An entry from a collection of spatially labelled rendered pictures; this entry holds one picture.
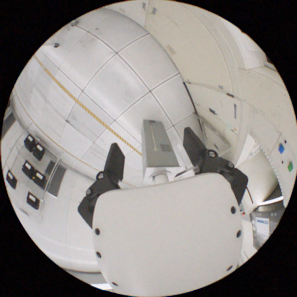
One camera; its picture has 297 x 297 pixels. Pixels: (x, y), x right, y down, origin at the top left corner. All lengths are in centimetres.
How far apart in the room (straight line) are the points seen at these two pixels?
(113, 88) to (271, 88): 123
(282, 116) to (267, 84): 12
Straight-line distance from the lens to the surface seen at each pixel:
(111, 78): 113
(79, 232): 274
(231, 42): 49
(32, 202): 225
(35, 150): 243
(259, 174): 123
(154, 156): 68
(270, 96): 45
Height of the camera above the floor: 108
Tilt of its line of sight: 46 degrees down
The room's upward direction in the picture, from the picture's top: 172 degrees clockwise
